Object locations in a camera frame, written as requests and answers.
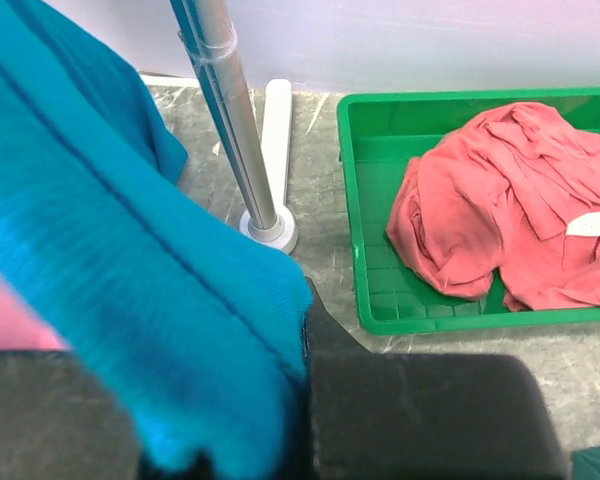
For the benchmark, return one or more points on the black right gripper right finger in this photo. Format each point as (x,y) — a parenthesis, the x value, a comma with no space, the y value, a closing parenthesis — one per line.
(423,415)

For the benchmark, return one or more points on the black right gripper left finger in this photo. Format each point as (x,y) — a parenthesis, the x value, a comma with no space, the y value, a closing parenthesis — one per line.
(58,422)

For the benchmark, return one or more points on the pink t shirt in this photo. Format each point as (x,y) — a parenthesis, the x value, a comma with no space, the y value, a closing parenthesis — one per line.
(20,327)

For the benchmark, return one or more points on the blue t shirt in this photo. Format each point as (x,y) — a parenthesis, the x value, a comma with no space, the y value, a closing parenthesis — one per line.
(197,330)

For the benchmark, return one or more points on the dusty red shirt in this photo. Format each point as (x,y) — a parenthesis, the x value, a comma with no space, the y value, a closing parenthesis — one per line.
(513,195)

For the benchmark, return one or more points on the dark green shorts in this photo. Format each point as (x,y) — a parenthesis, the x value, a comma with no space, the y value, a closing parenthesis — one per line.
(586,464)

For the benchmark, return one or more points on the green plastic tray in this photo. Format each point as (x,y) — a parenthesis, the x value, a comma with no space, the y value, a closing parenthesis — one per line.
(378,134)

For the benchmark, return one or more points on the silver clothes rack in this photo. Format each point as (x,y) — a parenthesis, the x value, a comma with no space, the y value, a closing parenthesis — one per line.
(259,158)

